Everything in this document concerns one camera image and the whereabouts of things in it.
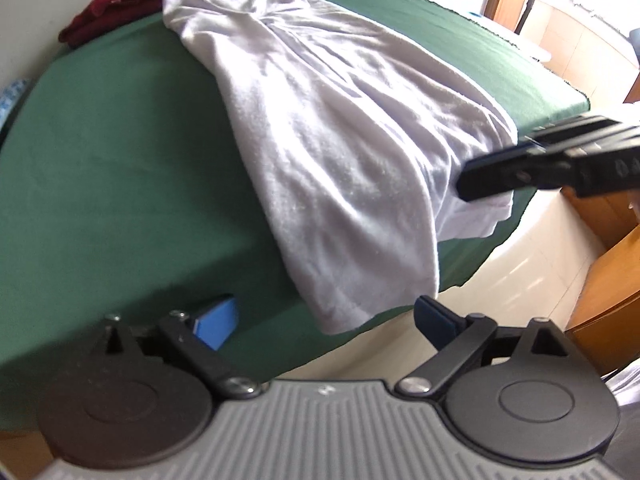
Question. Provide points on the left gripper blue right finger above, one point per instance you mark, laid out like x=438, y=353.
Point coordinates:
x=460, y=344

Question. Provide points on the white t-shirt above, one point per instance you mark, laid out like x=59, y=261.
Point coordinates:
x=353, y=136

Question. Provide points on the blue white patterned cloth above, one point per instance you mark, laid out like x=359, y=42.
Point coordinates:
x=11, y=98

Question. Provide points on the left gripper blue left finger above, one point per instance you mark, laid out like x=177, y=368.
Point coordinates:
x=194, y=339

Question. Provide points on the folded dark red sweater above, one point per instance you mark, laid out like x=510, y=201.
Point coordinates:
x=103, y=16

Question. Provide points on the wooden cabinet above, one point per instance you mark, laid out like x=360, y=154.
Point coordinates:
x=576, y=261

